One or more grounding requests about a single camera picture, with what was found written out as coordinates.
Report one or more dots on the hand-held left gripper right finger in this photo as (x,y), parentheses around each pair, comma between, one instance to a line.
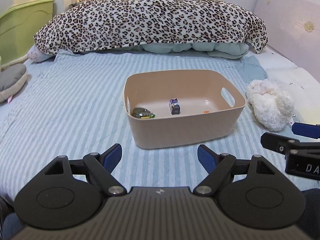
(206,157)

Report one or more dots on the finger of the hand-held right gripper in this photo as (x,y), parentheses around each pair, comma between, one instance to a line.
(306,130)
(275,141)

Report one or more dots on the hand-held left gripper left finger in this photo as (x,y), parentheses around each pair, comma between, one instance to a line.
(112,156)

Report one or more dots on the beige plastic storage bin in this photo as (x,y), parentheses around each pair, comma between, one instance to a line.
(180,130)

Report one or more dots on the green snack packet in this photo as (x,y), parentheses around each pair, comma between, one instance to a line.
(142,112)

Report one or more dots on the dark star-print small box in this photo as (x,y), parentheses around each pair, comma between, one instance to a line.
(175,106)

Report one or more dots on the white fluffy plush toy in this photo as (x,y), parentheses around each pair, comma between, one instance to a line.
(272,107)

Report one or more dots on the person's right leg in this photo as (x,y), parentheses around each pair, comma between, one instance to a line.
(311,202)

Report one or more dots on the person's leg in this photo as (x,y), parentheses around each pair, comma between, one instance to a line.
(311,202)
(11,220)

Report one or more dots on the blue striped bed sheet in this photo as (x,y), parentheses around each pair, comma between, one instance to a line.
(75,110)

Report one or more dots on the yellow flower sticker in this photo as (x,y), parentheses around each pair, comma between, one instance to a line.
(309,26)

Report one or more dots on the pale pink padded headboard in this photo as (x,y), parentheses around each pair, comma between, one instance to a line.
(282,25)

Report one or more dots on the pale green checked quilt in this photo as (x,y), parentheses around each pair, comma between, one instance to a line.
(187,48)

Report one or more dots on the person's left leg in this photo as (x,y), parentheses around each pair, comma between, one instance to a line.
(11,220)

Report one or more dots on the grey and cream cushion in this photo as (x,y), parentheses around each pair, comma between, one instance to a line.
(12,80)

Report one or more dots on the pink cloth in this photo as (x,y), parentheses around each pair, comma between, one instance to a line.
(37,55)

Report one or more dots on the leopard print blanket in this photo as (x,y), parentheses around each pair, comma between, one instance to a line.
(150,17)

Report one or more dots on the green headboard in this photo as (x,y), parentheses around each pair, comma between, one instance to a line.
(20,25)

